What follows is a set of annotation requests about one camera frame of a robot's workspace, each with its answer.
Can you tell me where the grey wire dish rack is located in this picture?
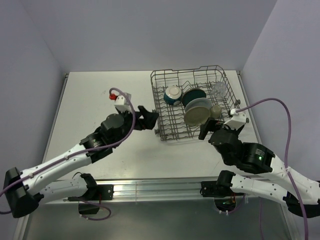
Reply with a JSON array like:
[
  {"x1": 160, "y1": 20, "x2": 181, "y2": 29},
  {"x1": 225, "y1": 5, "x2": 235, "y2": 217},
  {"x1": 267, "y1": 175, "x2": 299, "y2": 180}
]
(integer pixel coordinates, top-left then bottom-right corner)
[{"x1": 150, "y1": 65, "x2": 241, "y2": 141}]

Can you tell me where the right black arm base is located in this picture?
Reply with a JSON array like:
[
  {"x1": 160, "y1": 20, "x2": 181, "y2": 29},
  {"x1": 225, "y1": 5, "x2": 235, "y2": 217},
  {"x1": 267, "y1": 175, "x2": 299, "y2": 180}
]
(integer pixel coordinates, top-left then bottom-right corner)
[{"x1": 199, "y1": 180, "x2": 246, "y2": 216}]

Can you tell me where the olive ceramic mug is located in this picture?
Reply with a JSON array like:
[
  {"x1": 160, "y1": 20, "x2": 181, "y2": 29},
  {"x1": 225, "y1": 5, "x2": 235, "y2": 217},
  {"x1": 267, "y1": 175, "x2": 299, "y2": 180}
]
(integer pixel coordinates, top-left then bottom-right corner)
[{"x1": 210, "y1": 105, "x2": 222, "y2": 119}]

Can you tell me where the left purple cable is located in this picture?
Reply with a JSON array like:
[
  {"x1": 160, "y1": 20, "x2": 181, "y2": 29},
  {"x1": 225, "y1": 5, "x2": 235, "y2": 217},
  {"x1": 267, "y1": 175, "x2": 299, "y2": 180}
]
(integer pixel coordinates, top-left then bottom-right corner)
[{"x1": 0, "y1": 87, "x2": 137, "y2": 215}]

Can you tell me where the purple cable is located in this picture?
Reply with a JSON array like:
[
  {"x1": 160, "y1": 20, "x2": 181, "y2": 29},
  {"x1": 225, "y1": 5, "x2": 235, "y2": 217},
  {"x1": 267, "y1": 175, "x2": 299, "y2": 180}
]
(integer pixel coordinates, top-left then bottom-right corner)
[
  {"x1": 236, "y1": 98, "x2": 310, "y2": 240},
  {"x1": 0, "y1": 87, "x2": 137, "y2": 215}
]

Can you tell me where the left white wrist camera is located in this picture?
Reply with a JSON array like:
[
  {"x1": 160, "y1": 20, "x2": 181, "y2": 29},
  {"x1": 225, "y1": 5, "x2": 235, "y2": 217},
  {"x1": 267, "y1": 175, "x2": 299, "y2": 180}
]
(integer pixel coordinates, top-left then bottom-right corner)
[{"x1": 109, "y1": 93, "x2": 132, "y2": 113}]

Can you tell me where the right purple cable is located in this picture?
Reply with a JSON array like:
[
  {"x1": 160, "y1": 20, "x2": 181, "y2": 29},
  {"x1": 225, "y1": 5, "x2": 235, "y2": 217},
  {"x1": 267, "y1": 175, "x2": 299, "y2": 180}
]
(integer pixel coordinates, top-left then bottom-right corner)
[{"x1": 236, "y1": 98, "x2": 310, "y2": 240}]

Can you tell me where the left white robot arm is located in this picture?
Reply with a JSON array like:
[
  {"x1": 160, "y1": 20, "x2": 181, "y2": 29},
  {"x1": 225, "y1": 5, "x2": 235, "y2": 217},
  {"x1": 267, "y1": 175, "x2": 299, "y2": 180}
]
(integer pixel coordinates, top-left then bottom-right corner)
[{"x1": 0, "y1": 105, "x2": 159, "y2": 219}]

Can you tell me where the aluminium mounting rail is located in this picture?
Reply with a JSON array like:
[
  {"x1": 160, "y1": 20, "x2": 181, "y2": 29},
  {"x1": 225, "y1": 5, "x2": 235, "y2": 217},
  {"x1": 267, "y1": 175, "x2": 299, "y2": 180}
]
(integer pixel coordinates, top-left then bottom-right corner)
[{"x1": 42, "y1": 176, "x2": 288, "y2": 205}]

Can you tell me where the clear glass tumbler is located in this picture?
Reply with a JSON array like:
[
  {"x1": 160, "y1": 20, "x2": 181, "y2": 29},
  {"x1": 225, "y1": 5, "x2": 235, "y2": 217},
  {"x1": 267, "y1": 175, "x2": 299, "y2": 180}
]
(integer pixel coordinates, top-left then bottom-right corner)
[{"x1": 212, "y1": 81, "x2": 227, "y2": 98}]

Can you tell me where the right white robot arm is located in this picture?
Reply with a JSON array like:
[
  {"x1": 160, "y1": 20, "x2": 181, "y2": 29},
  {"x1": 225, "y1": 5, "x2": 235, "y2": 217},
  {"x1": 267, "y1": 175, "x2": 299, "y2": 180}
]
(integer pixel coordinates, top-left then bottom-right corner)
[{"x1": 198, "y1": 118, "x2": 320, "y2": 218}]

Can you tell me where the teal ceramic plate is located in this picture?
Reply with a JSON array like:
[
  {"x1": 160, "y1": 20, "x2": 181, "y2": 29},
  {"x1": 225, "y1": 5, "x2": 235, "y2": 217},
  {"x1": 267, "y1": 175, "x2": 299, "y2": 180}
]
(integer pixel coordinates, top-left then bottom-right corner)
[{"x1": 181, "y1": 88, "x2": 207, "y2": 107}]

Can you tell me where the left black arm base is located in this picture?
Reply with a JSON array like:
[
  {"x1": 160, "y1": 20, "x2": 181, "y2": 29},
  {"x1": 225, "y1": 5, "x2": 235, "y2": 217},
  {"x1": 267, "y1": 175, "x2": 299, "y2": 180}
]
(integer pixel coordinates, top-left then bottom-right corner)
[{"x1": 67, "y1": 184, "x2": 114, "y2": 221}]

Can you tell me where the beige ceramic plate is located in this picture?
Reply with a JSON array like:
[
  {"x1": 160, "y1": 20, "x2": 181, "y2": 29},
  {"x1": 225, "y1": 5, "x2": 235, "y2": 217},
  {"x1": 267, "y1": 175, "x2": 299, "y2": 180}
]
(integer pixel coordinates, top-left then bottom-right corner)
[{"x1": 183, "y1": 106, "x2": 211, "y2": 127}]

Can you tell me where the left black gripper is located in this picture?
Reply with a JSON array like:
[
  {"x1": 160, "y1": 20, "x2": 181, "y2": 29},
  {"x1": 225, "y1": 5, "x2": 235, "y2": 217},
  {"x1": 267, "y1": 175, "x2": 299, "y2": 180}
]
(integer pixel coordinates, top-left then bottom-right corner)
[{"x1": 112, "y1": 105, "x2": 158, "y2": 147}]

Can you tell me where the teal white ceramic bowl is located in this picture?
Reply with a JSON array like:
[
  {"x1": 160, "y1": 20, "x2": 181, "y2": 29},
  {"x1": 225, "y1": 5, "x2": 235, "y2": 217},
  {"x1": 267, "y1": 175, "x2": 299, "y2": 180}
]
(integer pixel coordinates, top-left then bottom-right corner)
[{"x1": 163, "y1": 85, "x2": 182, "y2": 106}]

